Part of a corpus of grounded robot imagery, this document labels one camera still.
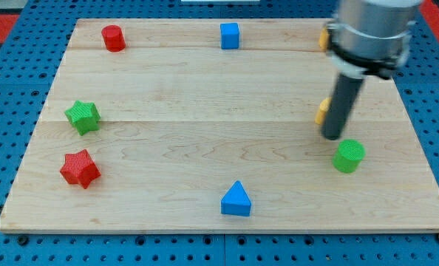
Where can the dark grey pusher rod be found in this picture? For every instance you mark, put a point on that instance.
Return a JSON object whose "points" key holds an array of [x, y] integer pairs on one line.
{"points": [[344, 95]]}

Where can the green cylinder block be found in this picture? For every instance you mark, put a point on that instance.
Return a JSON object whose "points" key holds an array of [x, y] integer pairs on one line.
{"points": [[348, 156]]}

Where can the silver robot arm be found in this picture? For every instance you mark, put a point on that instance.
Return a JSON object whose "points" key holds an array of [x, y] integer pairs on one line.
{"points": [[366, 38]]}

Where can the yellow heart block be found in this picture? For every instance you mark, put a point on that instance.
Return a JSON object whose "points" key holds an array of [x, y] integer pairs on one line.
{"points": [[322, 111]]}

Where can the yellow block at top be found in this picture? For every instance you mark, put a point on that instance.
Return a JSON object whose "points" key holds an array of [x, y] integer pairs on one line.
{"points": [[324, 39]]}

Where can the blue cube block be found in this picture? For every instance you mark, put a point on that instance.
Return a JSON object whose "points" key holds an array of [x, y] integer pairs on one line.
{"points": [[229, 33]]}

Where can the blue triangle block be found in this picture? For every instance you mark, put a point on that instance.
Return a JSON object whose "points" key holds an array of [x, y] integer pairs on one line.
{"points": [[236, 201]]}

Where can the wooden board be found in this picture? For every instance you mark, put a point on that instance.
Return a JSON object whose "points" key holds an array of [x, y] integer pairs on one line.
{"points": [[182, 120]]}

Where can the red cylinder block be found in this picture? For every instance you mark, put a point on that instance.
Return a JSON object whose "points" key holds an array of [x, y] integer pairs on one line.
{"points": [[113, 38]]}

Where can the green star block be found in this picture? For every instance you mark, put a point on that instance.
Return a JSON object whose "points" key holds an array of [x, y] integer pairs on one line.
{"points": [[83, 116]]}

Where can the red star block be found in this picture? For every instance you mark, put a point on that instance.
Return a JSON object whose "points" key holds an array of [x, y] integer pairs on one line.
{"points": [[79, 169]]}

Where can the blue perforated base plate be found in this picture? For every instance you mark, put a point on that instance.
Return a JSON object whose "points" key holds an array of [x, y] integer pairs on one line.
{"points": [[29, 59]]}

